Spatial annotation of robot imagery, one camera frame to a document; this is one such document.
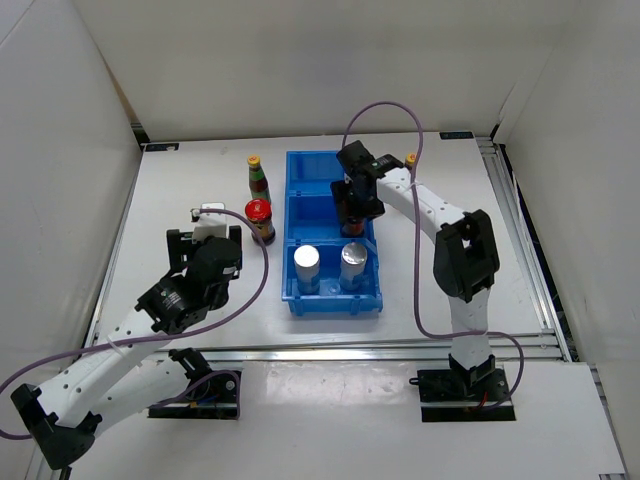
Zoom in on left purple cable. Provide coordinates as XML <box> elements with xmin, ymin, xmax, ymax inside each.
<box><xmin>0</xmin><ymin>208</ymin><xmax>271</xmax><ymax>441</ymax></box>

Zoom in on aluminium front rail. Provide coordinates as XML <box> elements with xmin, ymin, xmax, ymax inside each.
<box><xmin>124</xmin><ymin>335</ymin><xmax>566</xmax><ymax>364</ymax></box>

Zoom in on aluminium right rail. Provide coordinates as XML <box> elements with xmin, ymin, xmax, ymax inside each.
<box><xmin>476</xmin><ymin>137</ymin><xmax>580</xmax><ymax>362</ymax></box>

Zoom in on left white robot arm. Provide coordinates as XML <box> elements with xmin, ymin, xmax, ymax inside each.
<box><xmin>11</xmin><ymin>226</ymin><xmax>242</xmax><ymax>470</ymax></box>

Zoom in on blue storage bin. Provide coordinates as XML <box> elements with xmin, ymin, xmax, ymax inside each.
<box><xmin>283</xmin><ymin>192</ymin><xmax>377</xmax><ymax>246</ymax></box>
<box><xmin>285</xmin><ymin>150</ymin><xmax>345</xmax><ymax>196</ymax></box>
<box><xmin>281</xmin><ymin>242</ymin><xmax>383</xmax><ymax>316</ymax></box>

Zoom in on blue middle storage bin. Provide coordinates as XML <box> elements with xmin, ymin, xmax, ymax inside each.
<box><xmin>283</xmin><ymin>192</ymin><xmax>377</xmax><ymax>246</ymax></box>

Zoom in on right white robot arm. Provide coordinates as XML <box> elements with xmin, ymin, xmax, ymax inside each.
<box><xmin>330</xmin><ymin>141</ymin><xmax>500</xmax><ymax>400</ymax></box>

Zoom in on aluminium rail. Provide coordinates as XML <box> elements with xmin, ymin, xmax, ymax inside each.
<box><xmin>476</xmin><ymin>137</ymin><xmax>580</xmax><ymax>362</ymax></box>
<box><xmin>124</xmin><ymin>335</ymin><xmax>566</xmax><ymax>364</ymax></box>
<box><xmin>24</xmin><ymin>450</ymin><xmax>72</xmax><ymax>480</ymax></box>

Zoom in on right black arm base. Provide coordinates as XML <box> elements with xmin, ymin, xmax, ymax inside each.
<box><xmin>409</xmin><ymin>369</ymin><xmax>516</xmax><ymax>423</ymax></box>

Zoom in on aluminium left rail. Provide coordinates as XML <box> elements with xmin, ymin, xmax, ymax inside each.
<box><xmin>24</xmin><ymin>450</ymin><xmax>72</xmax><ymax>480</ymax></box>

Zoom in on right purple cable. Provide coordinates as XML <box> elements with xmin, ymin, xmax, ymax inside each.
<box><xmin>343</xmin><ymin>102</ymin><xmax>525</xmax><ymax>411</ymax></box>

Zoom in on blue near storage bin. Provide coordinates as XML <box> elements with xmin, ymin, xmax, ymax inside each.
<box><xmin>281</xmin><ymin>242</ymin><xmax>383</xmax><ymax>316</ymax></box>

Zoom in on silver-lid bead jar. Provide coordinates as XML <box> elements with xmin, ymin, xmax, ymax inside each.
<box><xmin>293</xmin><ymin>245</ymin><xmax>320</xmax><ymax>295</ymax></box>
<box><xmin>339</xmin><ymin>242</ymin><xmax>368</xmax><ymax>291</ymax></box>

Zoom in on purple cable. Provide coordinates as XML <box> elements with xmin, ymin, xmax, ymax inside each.
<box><xmin>0</xmin><ymin>208</ymin><xmax>271</xmax><ymax>441</ymax></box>
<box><xmin>343</xmin><ymin>102</ymin><xmax>525</xmax><ymax>411</ymax></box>

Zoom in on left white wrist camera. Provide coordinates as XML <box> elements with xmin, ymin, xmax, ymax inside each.
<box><xmin>191</xmin><ymin>202</ymin><xmax>227</xmax><ymax>243</ymax></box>

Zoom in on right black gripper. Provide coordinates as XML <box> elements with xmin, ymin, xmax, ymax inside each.
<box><xmin>330</xmin><ymin>178</ymin><xmax>386</xmax><ymax>226</ymax></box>

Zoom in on blue far storage bin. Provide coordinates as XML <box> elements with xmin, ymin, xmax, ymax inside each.
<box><xmin>285</xmin><ymin>150</ymin><xmax>345</xmax><ymax>196</ymax></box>

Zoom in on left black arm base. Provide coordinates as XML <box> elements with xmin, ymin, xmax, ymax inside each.
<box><xmin>147</xmin><ymin>348</ymin><xmax>242</xmax><ymax>420</ymax></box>

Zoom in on yellow-capped sauce bottle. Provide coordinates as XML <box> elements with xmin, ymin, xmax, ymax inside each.
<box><xmin>247</xmin><ymin>155</ymin><xmax>271</xmax><ymax>203</ymax></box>
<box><xmin>404</xmin><ymin>153</ymin><xmax>417</xmax><ymax>170</ymax></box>

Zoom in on red-lid chili jar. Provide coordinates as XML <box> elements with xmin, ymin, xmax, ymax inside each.
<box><xmin>245</xmin><ymin>198</ymin><xmax>276</xmax><ymax>245</ymax></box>
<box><xmin>341</xmin><ymin>217</ymin><xmax>366</xmax><ymax>238</ymax></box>

